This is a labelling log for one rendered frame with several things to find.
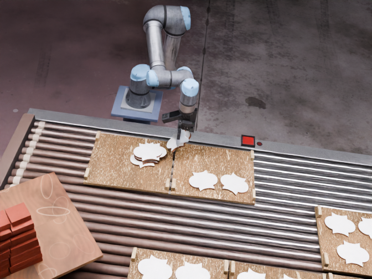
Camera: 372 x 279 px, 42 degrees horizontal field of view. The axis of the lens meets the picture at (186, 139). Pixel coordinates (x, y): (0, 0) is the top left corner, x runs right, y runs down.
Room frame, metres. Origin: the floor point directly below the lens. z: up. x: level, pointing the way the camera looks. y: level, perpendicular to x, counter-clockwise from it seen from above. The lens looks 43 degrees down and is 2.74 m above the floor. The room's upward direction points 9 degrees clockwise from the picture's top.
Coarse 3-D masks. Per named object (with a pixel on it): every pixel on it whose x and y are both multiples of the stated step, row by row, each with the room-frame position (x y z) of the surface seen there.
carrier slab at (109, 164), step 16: (96, 144) 1.76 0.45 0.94; (112, 144) 1.78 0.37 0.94; (128, 144) 1.80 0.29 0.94; (160, 144) 1.83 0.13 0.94; (96, 160) 1.66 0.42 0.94; (112, 160) 1.67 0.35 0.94; (128, 160) 1.69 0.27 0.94; (160, 160) 1.72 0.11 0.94; (96, 176) 1.55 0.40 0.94; (112, 176) 1.57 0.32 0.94; (128, 176) 1.58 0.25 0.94; (144, 176) 1.60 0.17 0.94; (160, 176) 1.62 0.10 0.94; (160, 192) 1.52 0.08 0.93
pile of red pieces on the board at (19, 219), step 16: (16, 208) 1.03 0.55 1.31; (0, 224) 0.95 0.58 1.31; (16, 224) 0.97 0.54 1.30; (32, 224) 0.99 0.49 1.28; (0, 240) 0.92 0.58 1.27; (16, 240) 0.95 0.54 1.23; (32, 240) 0.99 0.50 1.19; (0, 256) 0.91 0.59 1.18; (16, 256) 0.94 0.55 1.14; (32, 256) 0.98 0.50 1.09; (0, 272) 0.90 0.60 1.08
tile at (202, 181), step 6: (198, 174) 1.65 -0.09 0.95; (204, 174) 1.66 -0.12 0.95; (210, 174) 1.67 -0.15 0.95; (192, 180) 1.61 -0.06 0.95; (198, 180) 1.61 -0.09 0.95; (204, 180) 1.62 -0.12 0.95; (210, 180) 1.63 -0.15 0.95; (216, 180) 1.63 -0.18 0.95; (192, 186) 1.58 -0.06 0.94; (198, 186) 1.58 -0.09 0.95; (204, 186) 1.58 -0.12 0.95; (210, 186) 1.59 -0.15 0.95
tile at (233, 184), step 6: (234, 174) 1.69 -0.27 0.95; (222, 180) 1.64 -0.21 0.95; (228, 180) 1.64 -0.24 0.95; (234, 180) 1.65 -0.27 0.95; (240, 180) 1.66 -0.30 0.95; (228, 186) 1.61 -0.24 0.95; (234, 186) 1.61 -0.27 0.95; (240, 186) 1.62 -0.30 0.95; (246, 186) 1.63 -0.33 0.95; (234, 192) 1.57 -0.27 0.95; (240, 192) 1.58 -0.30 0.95
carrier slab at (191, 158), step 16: (192, 144) 1.87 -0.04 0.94; (176, 160) 1.74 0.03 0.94; (192, 160) 1.76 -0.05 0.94; (208, 160) 1.78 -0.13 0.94; (224, 160) 1.79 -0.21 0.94; (240, 160) 1.81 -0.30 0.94; (176, 176) 1.63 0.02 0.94; (240, 176) 1.70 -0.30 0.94; (176, 192) 1.53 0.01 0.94; (192, 192) 1.54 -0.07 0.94; (208, 192) 1.56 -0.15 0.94; (224, 192) 1.58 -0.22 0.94
